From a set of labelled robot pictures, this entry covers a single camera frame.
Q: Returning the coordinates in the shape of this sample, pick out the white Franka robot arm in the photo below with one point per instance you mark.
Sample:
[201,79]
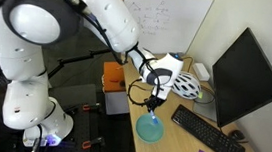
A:
[23,102]

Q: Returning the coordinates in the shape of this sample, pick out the white cabinet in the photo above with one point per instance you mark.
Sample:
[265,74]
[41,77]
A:
[116,103]

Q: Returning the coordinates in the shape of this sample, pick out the white bicycle helmet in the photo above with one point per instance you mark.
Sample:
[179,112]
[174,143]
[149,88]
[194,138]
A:
[188,86]

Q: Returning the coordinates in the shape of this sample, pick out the teal bowl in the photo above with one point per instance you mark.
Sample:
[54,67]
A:
[149,132]

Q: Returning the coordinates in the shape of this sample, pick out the black computer mouse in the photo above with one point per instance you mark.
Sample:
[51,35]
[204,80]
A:
[236,135]

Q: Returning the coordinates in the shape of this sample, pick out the orange box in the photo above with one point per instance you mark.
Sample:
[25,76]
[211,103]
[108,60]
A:
[112,77]

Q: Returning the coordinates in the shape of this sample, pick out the small white box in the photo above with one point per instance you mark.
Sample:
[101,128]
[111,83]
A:
[200,71]

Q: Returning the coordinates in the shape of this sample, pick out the black keyboard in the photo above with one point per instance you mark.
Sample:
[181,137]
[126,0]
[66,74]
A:
[207,134]

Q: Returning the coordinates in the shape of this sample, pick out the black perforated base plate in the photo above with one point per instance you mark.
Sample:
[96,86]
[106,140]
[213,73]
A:
[80,131]

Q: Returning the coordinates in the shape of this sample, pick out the whiteboard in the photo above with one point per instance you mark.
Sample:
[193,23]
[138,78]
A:
[177,26]

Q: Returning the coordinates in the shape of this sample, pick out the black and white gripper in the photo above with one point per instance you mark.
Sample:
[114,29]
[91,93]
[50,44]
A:
[161,93]

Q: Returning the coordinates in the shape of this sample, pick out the black computer monitor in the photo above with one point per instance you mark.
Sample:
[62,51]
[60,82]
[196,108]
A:
[242,79]

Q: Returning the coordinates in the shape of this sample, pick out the grey monitor base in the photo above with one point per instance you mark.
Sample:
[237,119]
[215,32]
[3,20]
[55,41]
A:
[204,109]

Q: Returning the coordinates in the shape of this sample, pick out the orange and black clamp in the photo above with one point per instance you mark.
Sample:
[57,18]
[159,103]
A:
[90,107]
[92,143]

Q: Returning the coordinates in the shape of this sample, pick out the blue marker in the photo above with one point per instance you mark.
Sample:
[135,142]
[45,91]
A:
[154,118]

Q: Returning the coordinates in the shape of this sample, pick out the yellow sticky note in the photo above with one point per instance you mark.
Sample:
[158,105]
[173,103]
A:
[200,95]

